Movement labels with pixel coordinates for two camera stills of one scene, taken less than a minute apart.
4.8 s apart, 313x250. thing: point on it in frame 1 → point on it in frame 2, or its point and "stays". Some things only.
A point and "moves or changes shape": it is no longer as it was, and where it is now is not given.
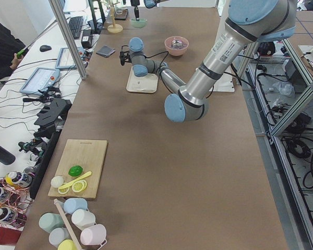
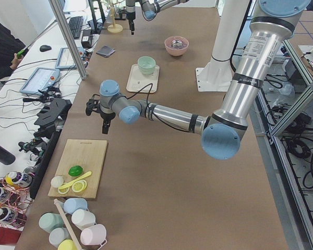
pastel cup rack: x=74 y=227 stays
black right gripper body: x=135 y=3 → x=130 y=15
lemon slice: x=79 y=186 stays
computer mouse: x=44 y=48 stays
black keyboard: x=75 y=24 stays
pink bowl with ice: x=177 y=45 stays
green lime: x=75 y=171 stays
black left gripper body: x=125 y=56 → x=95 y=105
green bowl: x=140 y=24 moves or changes shape
